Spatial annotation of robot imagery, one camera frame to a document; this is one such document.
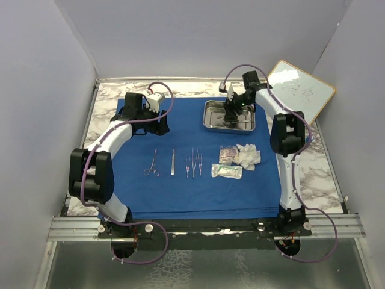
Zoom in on white gauze pieces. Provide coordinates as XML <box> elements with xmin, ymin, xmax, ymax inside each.
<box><xmin>234</xmin><ymin>144</ymin><xmax>261</xmax><ymax>171</ymax></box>

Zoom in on silver scalpel handle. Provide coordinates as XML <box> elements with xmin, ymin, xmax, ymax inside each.
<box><xmin>171</xmin><ymin>146</ymin><xmax>176</xmax><ymax>176</ymax></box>
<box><xmin>223</xmin><ymin>119</ymin><xmax>251</xmax><ymax>123</ymax></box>

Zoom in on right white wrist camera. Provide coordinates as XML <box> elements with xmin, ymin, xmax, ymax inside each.
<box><xmin>218</xmin><ymin>82</ymin><xmax>234</xmax><ymax>102</ymax></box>

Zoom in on silver hemostat forceps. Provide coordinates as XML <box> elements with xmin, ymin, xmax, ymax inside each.
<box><xmin>144</xmin><ymin>149</ymin><xmax>160</xmax><ymax>177</ymax></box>

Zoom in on clear green suture packet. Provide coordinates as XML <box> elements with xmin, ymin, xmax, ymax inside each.
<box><xmin>211</xmin><ymin>164</ymin><xmax>243</xmax><ymax>179</ymax></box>

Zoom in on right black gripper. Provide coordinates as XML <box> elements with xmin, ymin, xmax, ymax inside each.
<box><xmin>222</xmin><ymin>90</ymin><xmax>253</xmax><ymax>121</ymax></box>

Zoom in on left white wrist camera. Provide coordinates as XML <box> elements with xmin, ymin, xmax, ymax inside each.
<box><xmin>146</xmin><ymin>92</ymin><xmax>165</xmax><ymax>113</ymax></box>

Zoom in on stainless steel instrument tray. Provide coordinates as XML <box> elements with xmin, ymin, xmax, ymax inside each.
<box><xmin>203</xmin><ymin>100</ymin><xmax>256</xmax><ymax>134</ymax></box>

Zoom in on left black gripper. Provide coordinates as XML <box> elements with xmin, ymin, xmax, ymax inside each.
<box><xmin>137</xmin><ymin>104</ymin><xmax>169</xmax><ymax>135</ymax></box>

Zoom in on small whiteboard with wooden frame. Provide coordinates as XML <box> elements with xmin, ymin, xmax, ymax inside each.
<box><xmin>268</xmin><ymin>60</ymin><xmax>336</xmax><ymax>125</ymax></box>

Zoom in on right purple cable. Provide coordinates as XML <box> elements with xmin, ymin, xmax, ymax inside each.
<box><xmin>218</xmin><ymin>63</ymin><xmax>338</xmax><ymax>263</ymax></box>

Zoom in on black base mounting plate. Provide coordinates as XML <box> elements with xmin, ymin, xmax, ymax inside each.
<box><xmin>97</xmin><ymin>218</ymin><xmax>312</xmax><ymax>251</ymax></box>

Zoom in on silver metal tweezers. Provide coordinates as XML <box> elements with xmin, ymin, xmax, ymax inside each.
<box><xmin>197</xmin><ymin>154</ymin><xmax>203</xmax><ymax>176</ymax></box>

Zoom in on purple cable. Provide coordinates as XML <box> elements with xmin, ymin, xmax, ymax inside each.
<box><xmin>80</xmin><ymin>81</ymin><xmax>175</xmax><ymax>266</ymax></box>
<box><xmin>218</xmin><ymin>63</ymin><xmax>338</xmax><ymax>263</ymax></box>

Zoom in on blue surgical drape cloth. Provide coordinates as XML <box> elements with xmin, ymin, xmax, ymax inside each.
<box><xmin>112</xmin><ymin>98</ymin><xmax>281</xmax><ymax>219</ymax></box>

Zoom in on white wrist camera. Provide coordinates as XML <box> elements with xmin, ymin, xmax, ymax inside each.
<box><xmin>146</xmin><ymin>92</ymin><xmax>165</xmax><ymax>113</ymax></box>
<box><xmin>218</xmin><ymin>82</ymin><xmax>234</xmax><ymax>102</ymax></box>

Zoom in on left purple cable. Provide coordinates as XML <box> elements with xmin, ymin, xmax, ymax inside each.
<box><xmin>80</xmin><ymin>81</ymin><xmax>175</xmax><ymax>266</ymax></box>

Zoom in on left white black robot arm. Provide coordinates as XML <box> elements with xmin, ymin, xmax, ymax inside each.
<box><xmin>69</xmin><ymin>90</ymin><xmax>170</xmax><ymax>238</ymax></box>

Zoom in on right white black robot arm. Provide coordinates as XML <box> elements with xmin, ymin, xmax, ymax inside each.
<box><xmin>219</xmin><ymin>71</ymin><xmax>310</xmax><ymax>235</ymax></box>

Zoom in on purple patterned packet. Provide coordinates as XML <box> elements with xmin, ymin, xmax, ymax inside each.
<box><xmin>218</xmin><ymin>146</ymin><xmax>239</xmax><ymax>166</ymax></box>

